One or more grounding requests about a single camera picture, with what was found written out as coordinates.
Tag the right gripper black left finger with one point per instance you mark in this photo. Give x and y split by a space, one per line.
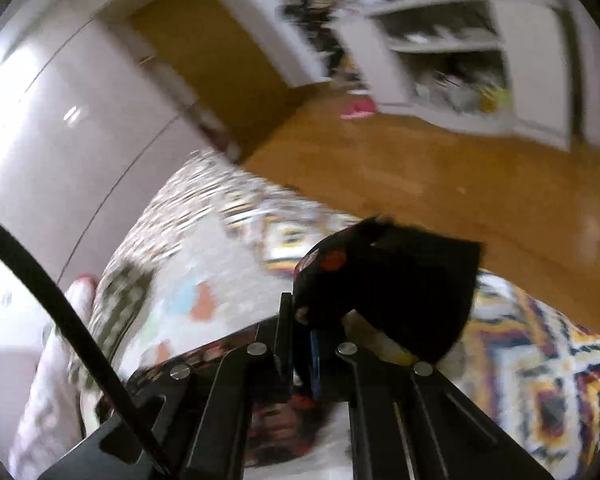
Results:
200 418

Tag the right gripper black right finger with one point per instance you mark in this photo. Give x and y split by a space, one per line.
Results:
411 422

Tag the black floral garment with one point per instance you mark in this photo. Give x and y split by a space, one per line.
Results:
402 293

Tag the pink white duvet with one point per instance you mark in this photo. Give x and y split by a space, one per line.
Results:
50 425

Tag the patchwork quilted bedspread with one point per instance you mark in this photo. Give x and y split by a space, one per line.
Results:
217 243

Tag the white wardrobe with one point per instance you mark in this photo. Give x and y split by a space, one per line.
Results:
85 148

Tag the pink slippers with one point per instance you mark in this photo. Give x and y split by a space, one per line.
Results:
362 108

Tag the brown wooden door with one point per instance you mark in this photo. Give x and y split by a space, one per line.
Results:
218 59

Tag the white shelf unit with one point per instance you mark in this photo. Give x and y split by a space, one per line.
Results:
486 67

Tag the cluttered dark rack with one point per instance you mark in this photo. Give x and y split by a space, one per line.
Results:
312 19

